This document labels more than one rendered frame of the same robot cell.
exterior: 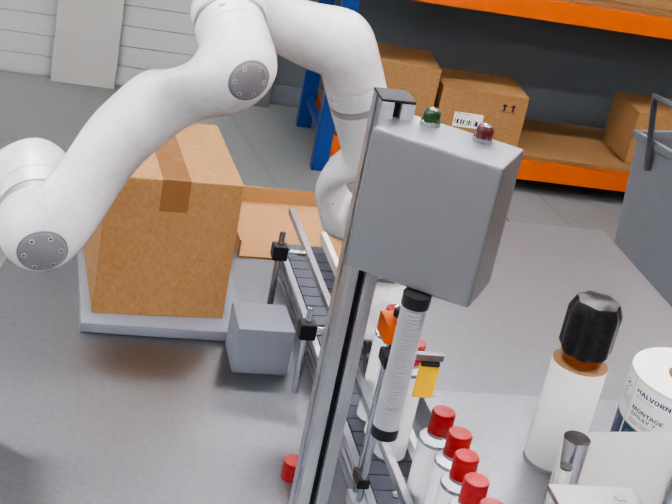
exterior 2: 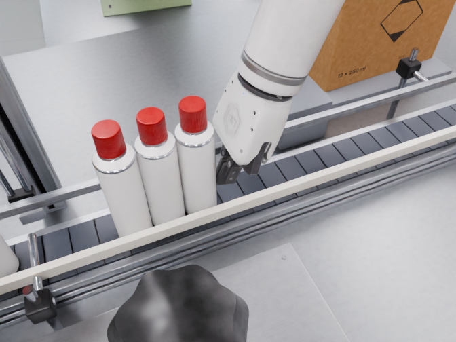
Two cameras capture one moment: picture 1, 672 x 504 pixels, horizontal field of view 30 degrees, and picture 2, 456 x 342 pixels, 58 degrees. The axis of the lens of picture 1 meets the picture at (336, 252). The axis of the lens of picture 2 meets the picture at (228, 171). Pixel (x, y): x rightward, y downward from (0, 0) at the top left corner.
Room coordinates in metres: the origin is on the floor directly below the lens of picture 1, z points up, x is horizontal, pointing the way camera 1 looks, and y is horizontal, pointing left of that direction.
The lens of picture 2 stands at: (1.76, -0.50, 1.40)
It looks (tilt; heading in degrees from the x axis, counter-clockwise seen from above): 48 degrees down; 83
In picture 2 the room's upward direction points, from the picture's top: straight up
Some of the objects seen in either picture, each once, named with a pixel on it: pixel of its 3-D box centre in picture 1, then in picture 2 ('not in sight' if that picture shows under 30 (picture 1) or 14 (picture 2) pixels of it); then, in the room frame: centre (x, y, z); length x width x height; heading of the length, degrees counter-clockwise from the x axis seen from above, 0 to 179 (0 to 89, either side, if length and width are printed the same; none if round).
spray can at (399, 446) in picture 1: (401, 399); (122, 186); (1.67, -0.14, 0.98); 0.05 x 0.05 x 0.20
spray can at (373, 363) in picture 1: (384, 364); (197, 161); (1.77, -0.11, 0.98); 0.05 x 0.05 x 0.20
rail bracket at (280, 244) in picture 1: (286, 271); (409, 92); (2.18, 0.09, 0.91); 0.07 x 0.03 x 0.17; 106
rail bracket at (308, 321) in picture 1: (314, 351); not in sight; (1.89, 0.00, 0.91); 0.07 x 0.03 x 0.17; 106
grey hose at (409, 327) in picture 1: (400, 366); not in sight; (1.41, -0.11, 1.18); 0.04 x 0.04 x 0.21
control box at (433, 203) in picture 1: (433, 207); not in sight; (1.47, -0.11, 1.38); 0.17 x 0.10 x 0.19; 71
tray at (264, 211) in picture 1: (287, 223); not in sight; (2.55, 0.12, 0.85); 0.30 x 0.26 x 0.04; 16
